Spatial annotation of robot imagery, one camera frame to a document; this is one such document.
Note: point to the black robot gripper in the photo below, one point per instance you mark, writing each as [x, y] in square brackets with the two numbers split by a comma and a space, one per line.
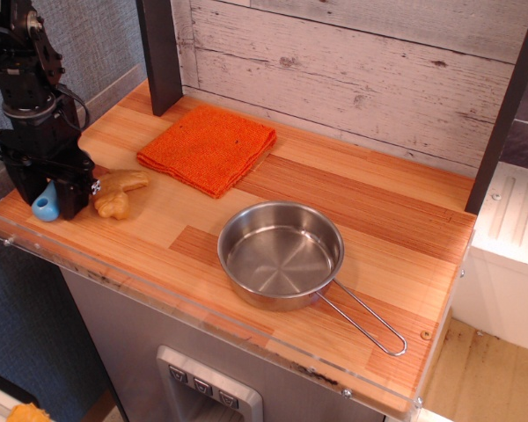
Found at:
[42, 145]

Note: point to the blue handled grey spoon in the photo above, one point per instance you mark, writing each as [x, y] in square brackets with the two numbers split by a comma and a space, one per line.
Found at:
[46, 206]

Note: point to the tan toy chicken piece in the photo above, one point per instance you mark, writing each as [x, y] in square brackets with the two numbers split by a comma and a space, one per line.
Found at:
[111, 201]

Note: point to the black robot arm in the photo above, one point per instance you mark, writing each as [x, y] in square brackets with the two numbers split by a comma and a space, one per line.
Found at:
[30, 68]

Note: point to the orange folded cloth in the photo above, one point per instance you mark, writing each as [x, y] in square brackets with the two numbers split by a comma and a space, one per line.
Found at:
[209, 149]

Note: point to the stainless steel pan bowl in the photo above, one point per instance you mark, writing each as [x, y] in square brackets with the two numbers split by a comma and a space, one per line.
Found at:
[283, 255]

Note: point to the grey toy fridge cabinet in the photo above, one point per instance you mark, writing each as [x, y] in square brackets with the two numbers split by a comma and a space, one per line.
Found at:
[128, 333]

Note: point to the orange object bottom left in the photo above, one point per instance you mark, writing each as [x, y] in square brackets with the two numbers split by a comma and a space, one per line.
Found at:
[27, 413]

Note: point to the silver dispenser panel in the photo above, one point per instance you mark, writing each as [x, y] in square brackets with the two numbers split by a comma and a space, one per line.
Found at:
[197, 392]

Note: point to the white toy sink unit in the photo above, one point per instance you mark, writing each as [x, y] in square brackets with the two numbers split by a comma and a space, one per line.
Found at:
[491, 293]

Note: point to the dark left upright post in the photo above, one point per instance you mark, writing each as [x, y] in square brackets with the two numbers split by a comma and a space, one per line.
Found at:
[160, 51]

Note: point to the dark upright post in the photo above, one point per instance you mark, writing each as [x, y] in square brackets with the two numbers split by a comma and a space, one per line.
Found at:
[507, 113]
[160, 51]

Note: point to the dark right upright post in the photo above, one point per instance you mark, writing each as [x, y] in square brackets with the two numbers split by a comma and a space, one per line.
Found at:
[507, 113]

